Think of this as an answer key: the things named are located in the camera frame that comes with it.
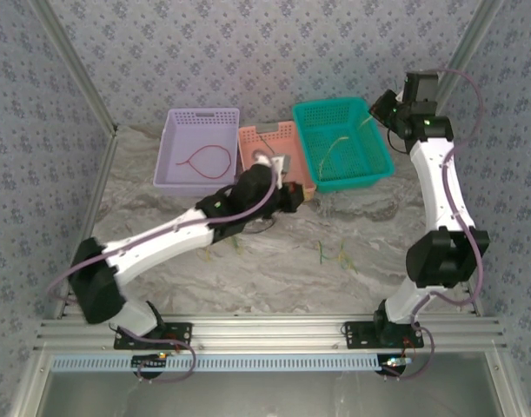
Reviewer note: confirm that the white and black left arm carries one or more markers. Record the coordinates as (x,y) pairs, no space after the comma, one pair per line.
(161,243)

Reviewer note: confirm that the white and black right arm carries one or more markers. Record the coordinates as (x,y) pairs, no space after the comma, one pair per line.
(439,191)

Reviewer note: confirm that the salmon pink plastic basket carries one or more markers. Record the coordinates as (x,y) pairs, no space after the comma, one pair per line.
(300,152)

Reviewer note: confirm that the teal plastic basket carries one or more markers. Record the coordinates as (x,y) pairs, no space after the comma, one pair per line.
(347,156)

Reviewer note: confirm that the lavender plastic basket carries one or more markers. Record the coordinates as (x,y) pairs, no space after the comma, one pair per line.
(182,134)

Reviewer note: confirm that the black controller board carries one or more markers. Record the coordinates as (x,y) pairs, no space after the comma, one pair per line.
(145,364)
(391,367)

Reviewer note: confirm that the grey metal shelf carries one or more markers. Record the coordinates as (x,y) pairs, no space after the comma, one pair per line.
(269,395)

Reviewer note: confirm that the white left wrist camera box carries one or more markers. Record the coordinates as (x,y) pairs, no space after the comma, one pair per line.
(282,167)

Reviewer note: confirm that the aluminium frame post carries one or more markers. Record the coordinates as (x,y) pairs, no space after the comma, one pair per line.
(469,43)
(78,65)

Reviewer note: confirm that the aluminium front rail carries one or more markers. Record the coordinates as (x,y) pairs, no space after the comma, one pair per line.
(269,332)

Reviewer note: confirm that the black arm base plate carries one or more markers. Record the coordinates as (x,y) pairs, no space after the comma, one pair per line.
(356,334)
(182,334)

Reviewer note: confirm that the light blue slotted duct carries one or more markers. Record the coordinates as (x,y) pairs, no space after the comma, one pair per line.
(269,362)

